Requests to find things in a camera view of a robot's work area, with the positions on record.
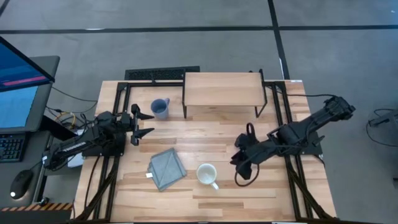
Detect black-framed monitor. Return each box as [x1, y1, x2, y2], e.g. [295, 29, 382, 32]
[0, 35, 56, 93]

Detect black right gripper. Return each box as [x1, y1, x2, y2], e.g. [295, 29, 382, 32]
[229, 133, 265, 181]

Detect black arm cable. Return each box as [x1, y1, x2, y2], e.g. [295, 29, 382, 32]
[275, 88, 337, 99]

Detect grey-blue mug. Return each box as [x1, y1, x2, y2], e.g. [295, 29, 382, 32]
[150, 98, 171, 121]

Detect pale yellow mug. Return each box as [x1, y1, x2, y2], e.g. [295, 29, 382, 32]
[195, 163, 220, 190]

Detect grey equipment with cables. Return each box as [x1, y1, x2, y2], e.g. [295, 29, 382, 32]
[365, 108, 398, 147]

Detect grey desk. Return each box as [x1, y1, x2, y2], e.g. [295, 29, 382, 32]
[0, 55, 78, 212]

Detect black aluminium frame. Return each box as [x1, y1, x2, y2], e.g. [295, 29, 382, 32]
[263, 80, 337, 222]
[73, 80, 185, 222]

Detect grey folded cloth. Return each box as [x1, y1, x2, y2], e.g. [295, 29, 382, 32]
[146, 147, 187, 192]

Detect grey monitor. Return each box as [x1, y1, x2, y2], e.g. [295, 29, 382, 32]
[0, 55, 60, 134]

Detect yellow cable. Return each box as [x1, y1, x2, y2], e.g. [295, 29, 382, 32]
[55, 111, 77, 129]

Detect yellow black hazard strip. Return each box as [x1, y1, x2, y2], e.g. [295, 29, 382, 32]
[0, 202, 74, 213]

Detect black keyboard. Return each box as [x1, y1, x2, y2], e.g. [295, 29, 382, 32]
[0, 133, 26, 164]

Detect black floor grille mat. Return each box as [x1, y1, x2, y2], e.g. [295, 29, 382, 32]
[124, 65, 201, 81]

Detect wooden shelf black legs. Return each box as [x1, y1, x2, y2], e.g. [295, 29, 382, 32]
[182, 70, 268, 119]

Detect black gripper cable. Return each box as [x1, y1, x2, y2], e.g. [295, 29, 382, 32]
[234, 160, 261, 188]

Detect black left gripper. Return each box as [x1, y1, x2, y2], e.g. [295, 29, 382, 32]
[119, 103, 155, 147]

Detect black computer mouse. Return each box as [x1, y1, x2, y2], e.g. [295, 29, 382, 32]
[9, 169, 34, 200]

